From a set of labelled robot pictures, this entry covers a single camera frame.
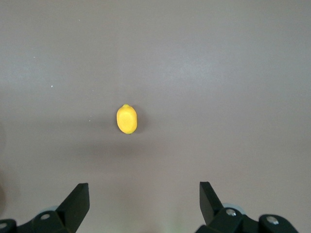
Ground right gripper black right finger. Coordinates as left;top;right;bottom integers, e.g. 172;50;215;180
194;181;300;233

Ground brown table cover mat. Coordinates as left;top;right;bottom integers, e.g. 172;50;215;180
0;0;311;233

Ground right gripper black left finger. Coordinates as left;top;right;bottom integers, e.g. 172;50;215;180
0;183;90;233

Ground yellow lemon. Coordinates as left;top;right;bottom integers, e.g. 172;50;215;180
116;103;138;134

